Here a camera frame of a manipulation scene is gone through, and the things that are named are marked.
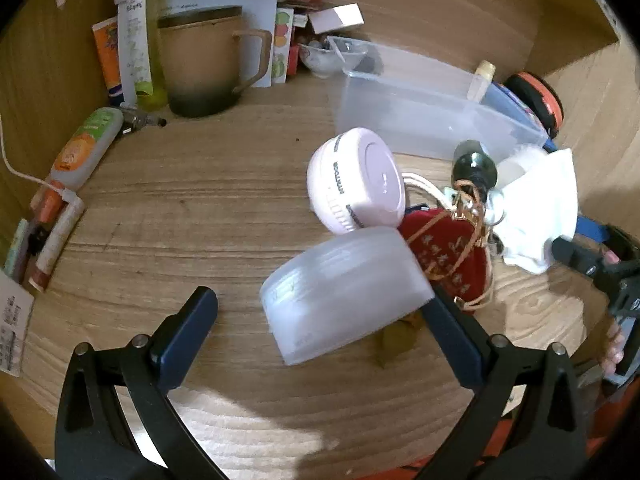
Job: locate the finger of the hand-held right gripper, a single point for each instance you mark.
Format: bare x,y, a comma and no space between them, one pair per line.
575,255
592,227

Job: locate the red embroidered pouch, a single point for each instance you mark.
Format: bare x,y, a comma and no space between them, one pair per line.
452,250

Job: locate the cream sponge block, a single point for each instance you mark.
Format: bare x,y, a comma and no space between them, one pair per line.
481,79

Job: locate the small white cardboard box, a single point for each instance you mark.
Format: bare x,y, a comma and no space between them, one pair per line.
336,17

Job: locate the white and red lipstick tube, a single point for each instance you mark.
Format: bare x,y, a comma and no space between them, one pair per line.
55,242

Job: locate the orange and green cream tube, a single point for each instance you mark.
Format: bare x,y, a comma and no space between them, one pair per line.
85,147

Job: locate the clear plastic storage box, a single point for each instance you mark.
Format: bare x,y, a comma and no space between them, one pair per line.
425,105

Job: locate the wooden desktop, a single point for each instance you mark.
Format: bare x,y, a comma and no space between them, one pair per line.
200,200

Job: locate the small glass bowl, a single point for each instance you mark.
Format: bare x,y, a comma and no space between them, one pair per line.
320,57

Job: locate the white face mask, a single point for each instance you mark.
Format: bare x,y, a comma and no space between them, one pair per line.
537,205

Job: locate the orange and black case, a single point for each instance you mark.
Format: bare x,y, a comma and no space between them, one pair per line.
537,95

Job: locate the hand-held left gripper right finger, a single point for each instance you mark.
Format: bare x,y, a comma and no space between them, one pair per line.
450,342

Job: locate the white paper receipt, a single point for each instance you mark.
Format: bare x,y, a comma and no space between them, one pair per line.
12,327

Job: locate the translucent round plastic container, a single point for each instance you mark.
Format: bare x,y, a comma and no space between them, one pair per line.
345,292

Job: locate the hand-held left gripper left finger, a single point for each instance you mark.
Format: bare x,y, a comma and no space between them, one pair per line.
191,327

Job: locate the fruit print card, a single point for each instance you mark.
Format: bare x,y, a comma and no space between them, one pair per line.
281,45

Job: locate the person's right hand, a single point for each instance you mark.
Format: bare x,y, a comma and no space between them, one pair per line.
612,350

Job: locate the green and white tube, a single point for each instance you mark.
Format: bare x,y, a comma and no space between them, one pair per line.
136,40

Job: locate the brown ceramic mug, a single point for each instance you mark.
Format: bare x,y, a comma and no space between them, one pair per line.
205,62

